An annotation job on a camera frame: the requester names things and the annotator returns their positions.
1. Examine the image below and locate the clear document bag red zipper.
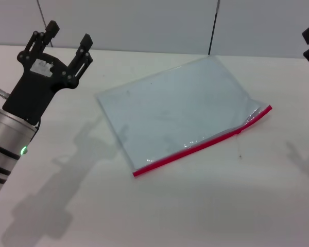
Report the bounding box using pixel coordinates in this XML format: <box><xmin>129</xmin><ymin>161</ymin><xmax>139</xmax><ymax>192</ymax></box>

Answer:
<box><xmin>94</xmin><ymin>54</ymin><xmax>273</xmax><ymax>179</ymax></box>

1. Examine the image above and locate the black background pole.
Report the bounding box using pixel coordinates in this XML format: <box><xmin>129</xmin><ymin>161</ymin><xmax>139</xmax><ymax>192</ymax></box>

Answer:
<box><xmin>208</xmin><ymin>0</ymin><xmax>221</xmax><ymax>56</ymax></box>

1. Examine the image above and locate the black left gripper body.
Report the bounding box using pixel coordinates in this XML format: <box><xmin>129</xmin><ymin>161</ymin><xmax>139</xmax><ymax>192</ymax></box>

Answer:
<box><xmin>2</xmin><ymin>52</ymin><xmax>78</xmax><ymax>124</ymax></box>

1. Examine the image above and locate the thin grey wall strip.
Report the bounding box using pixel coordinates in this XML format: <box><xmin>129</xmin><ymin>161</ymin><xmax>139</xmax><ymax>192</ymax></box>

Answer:
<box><xmin>37</xmin><ymin>0</ymin><xmax>54</xmax><ymax>48</ymax></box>

